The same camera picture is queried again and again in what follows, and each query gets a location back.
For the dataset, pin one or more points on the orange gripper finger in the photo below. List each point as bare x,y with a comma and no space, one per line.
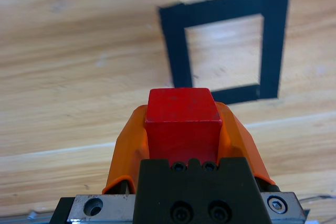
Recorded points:
239,142
126,150

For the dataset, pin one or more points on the red wooden cube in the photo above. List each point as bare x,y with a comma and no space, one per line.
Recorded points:
181,129

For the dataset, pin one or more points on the black tape square outline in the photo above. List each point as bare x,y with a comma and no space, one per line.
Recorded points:
274,37

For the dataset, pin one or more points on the long metal table rail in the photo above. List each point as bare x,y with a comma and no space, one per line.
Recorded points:
34,216

